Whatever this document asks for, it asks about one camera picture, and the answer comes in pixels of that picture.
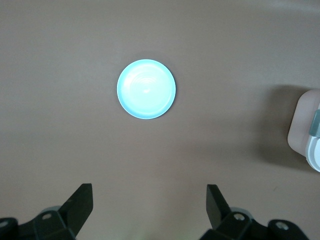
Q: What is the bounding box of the light blue round plate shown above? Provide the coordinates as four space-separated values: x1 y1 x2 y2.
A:
116 59 177 120

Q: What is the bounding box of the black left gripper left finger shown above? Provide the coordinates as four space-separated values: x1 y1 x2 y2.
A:
17 183 94 240

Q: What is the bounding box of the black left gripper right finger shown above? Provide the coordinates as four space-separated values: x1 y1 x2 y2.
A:
199 184 270 240

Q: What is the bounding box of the white plastic lidded container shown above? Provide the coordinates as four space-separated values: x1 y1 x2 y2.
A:
287 89 320 173

